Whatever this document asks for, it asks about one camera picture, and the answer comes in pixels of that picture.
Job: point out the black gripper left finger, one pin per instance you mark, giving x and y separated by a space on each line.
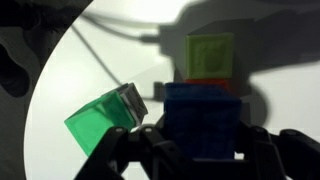
133 156

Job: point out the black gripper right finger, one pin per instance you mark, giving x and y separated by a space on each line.
283 156

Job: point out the blue toy block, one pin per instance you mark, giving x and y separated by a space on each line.
201 123

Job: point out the green toy block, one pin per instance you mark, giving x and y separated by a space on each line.
100 123

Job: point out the grey toy block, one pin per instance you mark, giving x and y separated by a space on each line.
135 101

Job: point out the orange toy block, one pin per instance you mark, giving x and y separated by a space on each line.
206 81

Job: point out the lime toy block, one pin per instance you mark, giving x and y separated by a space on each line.
210 55

